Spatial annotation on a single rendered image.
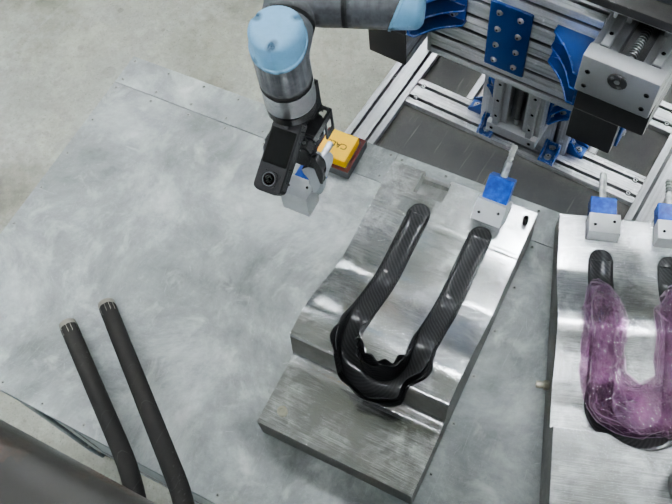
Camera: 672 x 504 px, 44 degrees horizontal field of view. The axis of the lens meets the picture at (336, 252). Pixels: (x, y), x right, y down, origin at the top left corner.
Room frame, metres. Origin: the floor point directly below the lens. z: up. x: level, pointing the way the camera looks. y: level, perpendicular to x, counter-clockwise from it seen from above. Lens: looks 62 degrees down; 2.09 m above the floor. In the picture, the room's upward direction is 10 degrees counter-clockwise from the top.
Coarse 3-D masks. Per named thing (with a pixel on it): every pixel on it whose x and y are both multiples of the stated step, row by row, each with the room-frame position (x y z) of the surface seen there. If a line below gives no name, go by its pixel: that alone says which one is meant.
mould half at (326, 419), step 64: (384, 192) 0.73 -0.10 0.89; (448, 192) 0.70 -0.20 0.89; (384, 256) 0.61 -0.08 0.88; (448, 256) 0.59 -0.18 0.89; (512, 256) 0.57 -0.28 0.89; (320, 320) 0.50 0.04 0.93; (384, 320) 0.48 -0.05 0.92; (320, 384) 0.42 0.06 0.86; (448, 384) 0.36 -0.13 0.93; (320, 448) 0.32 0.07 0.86; (384, 448) 0.31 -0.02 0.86
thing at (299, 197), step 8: (328, 144) 0.81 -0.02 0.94; (328, 152) 0.80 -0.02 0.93; (296, 176) 0.74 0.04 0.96; (304, 176) 0.75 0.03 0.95; (296, 184) 0.73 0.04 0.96; (304, 184) 0.73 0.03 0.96; (288, 192) 0.72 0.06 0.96; (296, 192) 0.71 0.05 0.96; (304, 192) 0.71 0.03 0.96; (312, 192) 0.71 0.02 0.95; (288, 200) 0.72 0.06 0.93; (296, 200) 0.71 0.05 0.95; (304, 200) 0.70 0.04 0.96; (312, 200) 0.71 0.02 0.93; (296, 208) 0.71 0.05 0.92; (304, 208) 0.70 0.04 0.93; (312, 208) 0.71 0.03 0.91
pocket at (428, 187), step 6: (420, 180) 0.74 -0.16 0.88; (426, 180) 0.74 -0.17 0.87; (432, 180) 0.74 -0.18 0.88; (420, 186) 0.74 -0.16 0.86; (426, 186) 0.74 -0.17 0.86; (432, 186) 0.74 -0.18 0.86; (438, 186) 0.73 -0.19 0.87; (444, 186) 0.73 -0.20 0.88; (450, 186) 0.72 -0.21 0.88; (420, 192) 0.73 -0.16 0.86; (426, 192) 0.73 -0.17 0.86; (432, 192) 0.73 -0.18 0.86; (438, 192) 0.72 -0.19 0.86; (444, 192) 0.72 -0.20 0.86; (432, 198) 0.71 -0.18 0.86; (438, 198) 0.71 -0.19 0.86
